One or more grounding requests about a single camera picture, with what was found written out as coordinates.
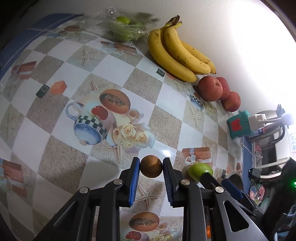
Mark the teal box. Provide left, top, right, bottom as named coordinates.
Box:
left=227, top=110, right=251, bottom=139

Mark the small green mango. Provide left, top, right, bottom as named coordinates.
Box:
left=187, top=163, right=214, bottom=181

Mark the orange with rough skin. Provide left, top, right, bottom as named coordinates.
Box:
left=206, top=225, right=211, bottom=239

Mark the yellow banana bunch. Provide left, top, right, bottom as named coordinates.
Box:
left=148, top=15, right=216, bottom=83

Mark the red apple middle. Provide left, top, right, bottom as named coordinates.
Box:
left=216, top=77, right=230, bottom=100

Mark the red apple right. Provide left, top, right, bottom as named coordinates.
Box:
left=221, top=91, right=241, bottom=112

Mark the black power adapter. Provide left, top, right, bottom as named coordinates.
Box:
left=248, top=168, right=261, bottom=180

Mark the stainless steel kettle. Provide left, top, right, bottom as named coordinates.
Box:
left=246, top=123, right=285, bottom=145

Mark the checkered plastic tablecloth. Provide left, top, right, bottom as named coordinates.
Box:
left=1, top=17, right=243, bottom=240

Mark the red apple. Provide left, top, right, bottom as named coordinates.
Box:
left=216, top=77, right=230, bottom=100
left=198, top=76, right=223, bottom=101
left=221, top=91, right=241, bottom=112

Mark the stainless steel bowl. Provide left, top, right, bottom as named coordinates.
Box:
left=226, top=171, right=244, bottom=192

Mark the red apple left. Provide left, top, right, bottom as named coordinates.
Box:
left=198, top=76, right=223, bottom=101

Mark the clear bag of green fruit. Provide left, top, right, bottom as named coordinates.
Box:
left=85, top=8, right=159, bottom=44

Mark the white power strip lamp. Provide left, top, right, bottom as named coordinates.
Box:
left=248, top=104, right=295, bottom=132

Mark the blue striped cloth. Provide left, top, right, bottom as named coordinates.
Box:
left=1, top=14, right=82, bottom=78

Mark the brown round fruit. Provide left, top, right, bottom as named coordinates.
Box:
left=140, top=155, right=163, bottom=178

